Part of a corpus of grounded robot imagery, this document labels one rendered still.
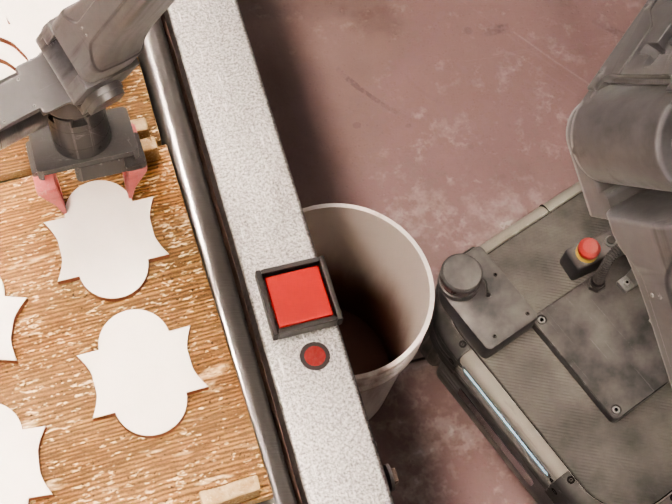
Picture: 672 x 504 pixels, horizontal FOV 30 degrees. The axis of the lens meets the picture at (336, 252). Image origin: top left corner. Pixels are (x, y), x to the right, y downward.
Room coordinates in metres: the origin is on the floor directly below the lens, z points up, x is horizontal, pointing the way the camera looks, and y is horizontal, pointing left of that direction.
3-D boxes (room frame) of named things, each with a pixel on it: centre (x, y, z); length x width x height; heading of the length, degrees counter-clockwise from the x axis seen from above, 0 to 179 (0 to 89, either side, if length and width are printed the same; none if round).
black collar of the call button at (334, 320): (0.53, 0.03, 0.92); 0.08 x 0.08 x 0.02; 26
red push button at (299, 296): (0.53, 0.03, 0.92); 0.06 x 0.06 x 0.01; 26
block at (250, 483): (0.30, 0.06, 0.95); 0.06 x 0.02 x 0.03; 118
